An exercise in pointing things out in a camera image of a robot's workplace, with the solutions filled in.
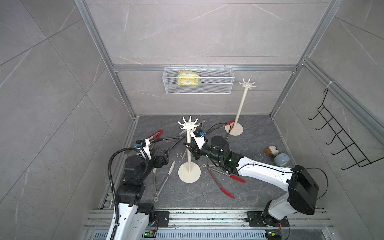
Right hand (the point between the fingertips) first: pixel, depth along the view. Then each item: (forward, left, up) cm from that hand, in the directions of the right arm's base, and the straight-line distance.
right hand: (186, 142), depth 72 cm
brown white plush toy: (+10, -55, -25) cm, 62 cm away
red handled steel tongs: (+33, -28, -27) cm, 51 cm away
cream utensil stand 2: (-5, 0, -25) cm, 26 cm away
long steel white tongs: (-16, +18, -26) cm, 35 cm away
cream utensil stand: (+30, -37, -27) cm, 55 cm away
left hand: (-2, +12, -1) cm, 12 cm away
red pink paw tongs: (+23, +24, -25) cm, 42 cm away
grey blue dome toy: (0, -55, -20) cm, 59 cm away
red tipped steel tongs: (-8, -27, -26) cm, 38 cm away
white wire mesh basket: (+49, -16, +3) cm, 51 cm away
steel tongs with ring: (+37, -11, -25) cm, 46 cm away
